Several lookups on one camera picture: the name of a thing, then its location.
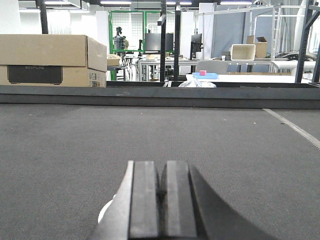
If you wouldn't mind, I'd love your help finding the light blue tray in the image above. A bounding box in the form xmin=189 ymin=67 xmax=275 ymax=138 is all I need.
xmin=192 ymin=72 xmax=219 ymax=80

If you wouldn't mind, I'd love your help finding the black computer monitor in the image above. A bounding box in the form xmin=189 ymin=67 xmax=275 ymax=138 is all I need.
xmin=144 ymin=33 xmax=174 ymax=52

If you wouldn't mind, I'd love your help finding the white plastic bin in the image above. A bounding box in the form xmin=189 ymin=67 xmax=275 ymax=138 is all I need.
xmin=229 ymin=44 xmax=256 ymax=61

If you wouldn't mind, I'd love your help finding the large cardboard box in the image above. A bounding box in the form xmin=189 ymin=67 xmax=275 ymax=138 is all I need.
xmin=0 ymin=34 xmax=107 ymax=88

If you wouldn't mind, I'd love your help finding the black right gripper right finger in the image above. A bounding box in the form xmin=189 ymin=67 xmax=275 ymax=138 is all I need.
xmin=161 ymin=160 xmax=274 ymax=240

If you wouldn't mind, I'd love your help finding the dark table edge rail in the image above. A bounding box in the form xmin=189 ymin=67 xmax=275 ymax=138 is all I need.
xmin=0 ymin=81 xmax=320 ymax=110

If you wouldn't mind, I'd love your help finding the small pink cube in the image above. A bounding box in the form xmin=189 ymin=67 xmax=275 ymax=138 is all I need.
xmin=199 ymin=70 xmax=207 ymax=76

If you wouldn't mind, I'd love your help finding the crumpled clear plastic bag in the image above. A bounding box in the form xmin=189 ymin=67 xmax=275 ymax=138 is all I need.
xmin=178 ymin=74 xmax=217 ymax=88

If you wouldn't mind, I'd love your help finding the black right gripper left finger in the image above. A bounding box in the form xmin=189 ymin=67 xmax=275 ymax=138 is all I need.
xmin=89 ymin=160 xmax=160 ymax=240

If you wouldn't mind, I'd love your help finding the small brown cardboard box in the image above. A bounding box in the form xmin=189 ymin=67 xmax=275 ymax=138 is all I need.
xmin=246 ymin=35 xmax=268 ymax=58

